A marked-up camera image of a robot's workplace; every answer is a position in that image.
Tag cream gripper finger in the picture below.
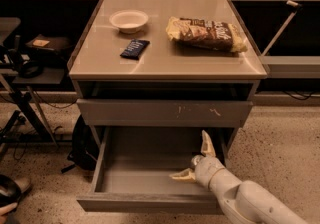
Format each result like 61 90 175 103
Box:
169 168 196 182
201 130 216 157

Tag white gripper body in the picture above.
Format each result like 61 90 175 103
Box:
195 156 224 189

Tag silver 7up soda can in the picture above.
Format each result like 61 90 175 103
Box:
191 155 203 169

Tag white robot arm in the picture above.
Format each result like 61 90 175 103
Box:
170 131 308 224

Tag open grey middle drawer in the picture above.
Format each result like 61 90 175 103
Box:
77 127 221 215

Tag grey drawer cabinet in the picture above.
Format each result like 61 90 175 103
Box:
69 0 267 145

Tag closed grey top drawer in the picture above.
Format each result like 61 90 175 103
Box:
77 99 253 127

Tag black backpack on floor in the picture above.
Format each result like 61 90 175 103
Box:
61 116 99 173

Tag brown yellow chip bag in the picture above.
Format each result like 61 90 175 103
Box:
166 17 247 53

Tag dark blue snack bar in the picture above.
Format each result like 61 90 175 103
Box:
120 39 150 60

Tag white paper bowl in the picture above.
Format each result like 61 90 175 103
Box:
109 10 149 34

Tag tan shoe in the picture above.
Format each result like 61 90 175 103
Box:
14 177 32 194

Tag grey stick with cap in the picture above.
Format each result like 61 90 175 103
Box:
261 0 302 56

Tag black bag on shelf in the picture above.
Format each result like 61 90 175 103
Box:
25 34 72 54

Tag black headphones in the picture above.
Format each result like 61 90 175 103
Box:
8 49 43 78

